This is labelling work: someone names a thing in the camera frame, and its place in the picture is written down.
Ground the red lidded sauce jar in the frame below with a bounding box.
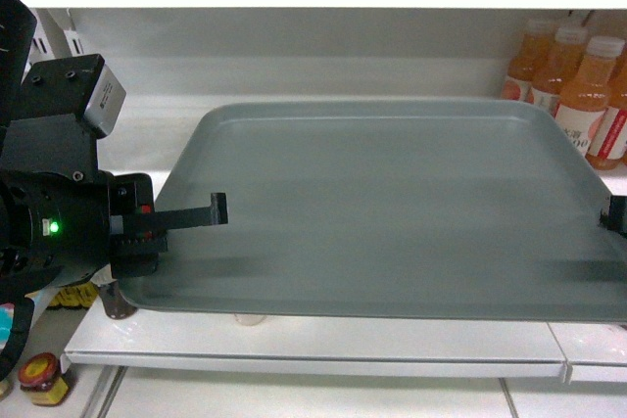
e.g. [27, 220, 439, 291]
[18, 352, 70, 406]

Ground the grey-silver rectangular tray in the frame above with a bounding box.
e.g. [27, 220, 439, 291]
[121, 99, 626, 323]

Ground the orange juice bottle red label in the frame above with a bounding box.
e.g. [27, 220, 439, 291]
[527, 24, 588, 115]

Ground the orange juice bottle far right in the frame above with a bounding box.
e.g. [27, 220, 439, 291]
[586, 64, 626, 170]

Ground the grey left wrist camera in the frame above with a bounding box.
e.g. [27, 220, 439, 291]
[83, 65, 126, 138]

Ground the dark cola bottle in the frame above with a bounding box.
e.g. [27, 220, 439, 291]
[98, 281, 137, 320]

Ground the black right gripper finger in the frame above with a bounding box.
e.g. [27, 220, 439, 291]
[600, 195, 627, 236]

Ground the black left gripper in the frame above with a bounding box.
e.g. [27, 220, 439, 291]
[1, 170, 228, 301]

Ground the front orange juice bottle C100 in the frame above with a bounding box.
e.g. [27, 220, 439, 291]
[553, 36, 625, 157]

